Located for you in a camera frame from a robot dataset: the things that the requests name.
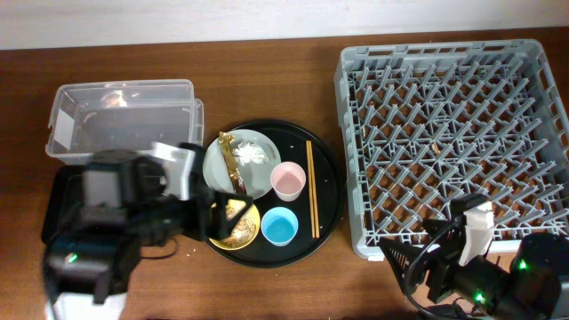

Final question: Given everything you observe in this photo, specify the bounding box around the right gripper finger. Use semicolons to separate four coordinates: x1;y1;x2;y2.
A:
422;219;456;243
379;238;427;295

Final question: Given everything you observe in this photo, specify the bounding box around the wooden chopstick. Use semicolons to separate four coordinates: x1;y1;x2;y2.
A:
311;141;320;239
306;140;316;239

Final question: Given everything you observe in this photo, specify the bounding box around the wooden chopstick right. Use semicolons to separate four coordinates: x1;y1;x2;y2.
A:
311;141;320;239

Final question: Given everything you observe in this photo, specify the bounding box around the yellow bowl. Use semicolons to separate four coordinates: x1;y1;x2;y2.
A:
208;199;261;252

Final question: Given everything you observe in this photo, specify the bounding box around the blue cup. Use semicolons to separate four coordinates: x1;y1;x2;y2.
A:
260;207;299;246

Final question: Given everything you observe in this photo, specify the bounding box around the crumpled white tissue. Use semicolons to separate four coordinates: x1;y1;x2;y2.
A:
232;142;268;166

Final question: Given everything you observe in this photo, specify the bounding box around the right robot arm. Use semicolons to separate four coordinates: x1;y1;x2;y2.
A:
379;194;568;319

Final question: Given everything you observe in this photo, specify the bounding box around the black rectangular tray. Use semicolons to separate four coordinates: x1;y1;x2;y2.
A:
41;165;84;244

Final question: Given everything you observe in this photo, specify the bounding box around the clear plastic bin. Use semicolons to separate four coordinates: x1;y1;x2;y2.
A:
45;79;204;165

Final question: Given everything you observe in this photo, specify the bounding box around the grey plate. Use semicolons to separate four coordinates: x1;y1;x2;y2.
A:
203;129;281;199

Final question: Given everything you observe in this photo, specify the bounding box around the grey dishwasher rack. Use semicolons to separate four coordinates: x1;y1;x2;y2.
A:
334;39;568;261

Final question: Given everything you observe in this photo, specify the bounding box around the gold brown snack wrapper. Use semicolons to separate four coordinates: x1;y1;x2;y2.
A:
218;132;246;195

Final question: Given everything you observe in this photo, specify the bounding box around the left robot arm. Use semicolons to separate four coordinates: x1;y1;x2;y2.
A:
41;143;253;319

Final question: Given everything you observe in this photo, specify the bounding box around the pink cup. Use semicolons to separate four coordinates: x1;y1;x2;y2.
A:
269;162;307;202

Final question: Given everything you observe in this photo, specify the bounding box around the wooden chopstick left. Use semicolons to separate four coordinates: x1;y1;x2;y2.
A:
306;140;316;239

